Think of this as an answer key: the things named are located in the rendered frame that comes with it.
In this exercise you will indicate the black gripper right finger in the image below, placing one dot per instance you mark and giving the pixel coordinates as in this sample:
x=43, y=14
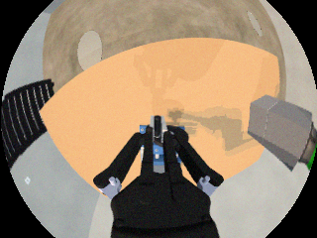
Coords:
x=206, y=179

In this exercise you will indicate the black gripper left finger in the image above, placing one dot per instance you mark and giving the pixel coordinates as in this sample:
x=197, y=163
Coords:
x=109, y=181

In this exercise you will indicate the blue bench vise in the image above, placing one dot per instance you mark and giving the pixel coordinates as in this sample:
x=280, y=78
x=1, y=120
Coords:
x=158, y=159

